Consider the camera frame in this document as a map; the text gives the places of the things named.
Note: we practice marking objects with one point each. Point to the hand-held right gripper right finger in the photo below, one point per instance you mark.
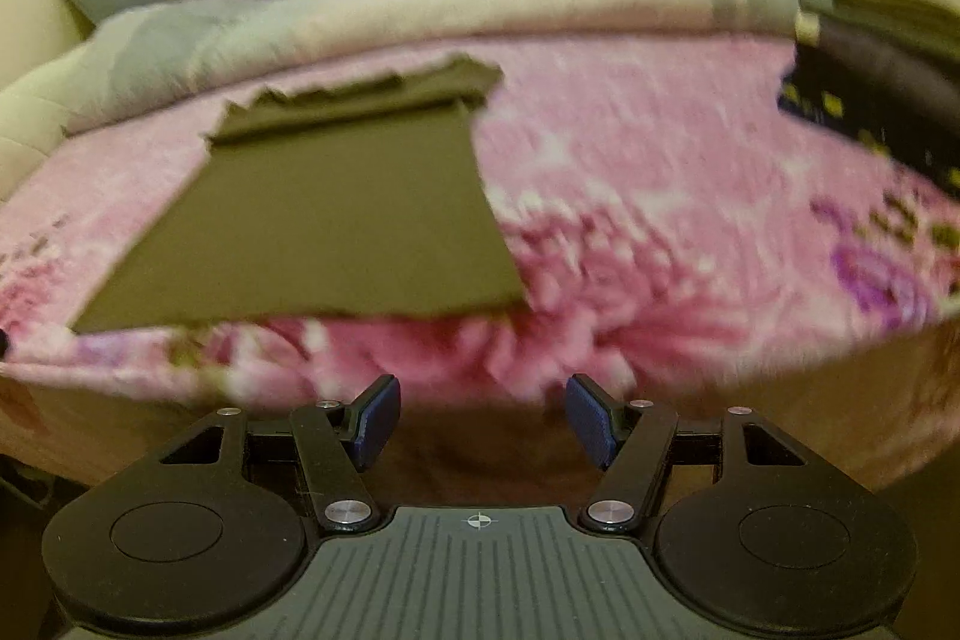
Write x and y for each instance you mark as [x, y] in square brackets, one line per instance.
[592, 422]

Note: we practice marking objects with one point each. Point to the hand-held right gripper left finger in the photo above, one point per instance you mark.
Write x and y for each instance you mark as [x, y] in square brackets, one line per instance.
[379, 422]

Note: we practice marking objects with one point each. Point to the olive green shirt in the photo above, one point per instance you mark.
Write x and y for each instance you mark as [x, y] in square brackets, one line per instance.
[300, 220]

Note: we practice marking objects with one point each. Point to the pink floral blanket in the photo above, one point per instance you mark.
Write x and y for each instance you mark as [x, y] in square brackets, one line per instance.
[637, 197]

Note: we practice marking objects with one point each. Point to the navy yellow printed garment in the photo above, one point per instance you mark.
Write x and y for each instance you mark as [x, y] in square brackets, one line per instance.
[810, 100]

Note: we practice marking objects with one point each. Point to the grey and white duvet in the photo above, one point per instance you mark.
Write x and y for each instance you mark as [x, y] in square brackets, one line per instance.
[375, 18]

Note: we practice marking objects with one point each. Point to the dull green garment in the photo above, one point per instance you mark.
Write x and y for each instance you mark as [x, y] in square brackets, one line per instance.
[900, 6]

